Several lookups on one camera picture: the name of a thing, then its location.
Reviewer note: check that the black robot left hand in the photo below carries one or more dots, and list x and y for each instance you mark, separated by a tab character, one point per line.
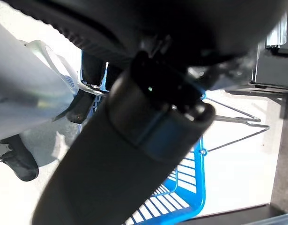
134	152

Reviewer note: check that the blue plastic shopping basket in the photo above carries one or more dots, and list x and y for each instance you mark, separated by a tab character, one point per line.
201	187

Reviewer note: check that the black robot left foot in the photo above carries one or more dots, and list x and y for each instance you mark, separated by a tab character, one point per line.
22	164

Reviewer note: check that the black store shelf unit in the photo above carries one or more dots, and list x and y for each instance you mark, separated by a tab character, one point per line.
228	218
272	68

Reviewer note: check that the silver robot left leg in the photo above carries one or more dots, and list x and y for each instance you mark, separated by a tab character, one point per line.
22	82

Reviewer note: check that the brown marble pillar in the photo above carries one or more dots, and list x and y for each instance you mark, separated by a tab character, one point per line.
284	152

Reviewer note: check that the clear plastic shelf rail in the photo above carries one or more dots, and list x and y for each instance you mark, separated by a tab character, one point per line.
282	220

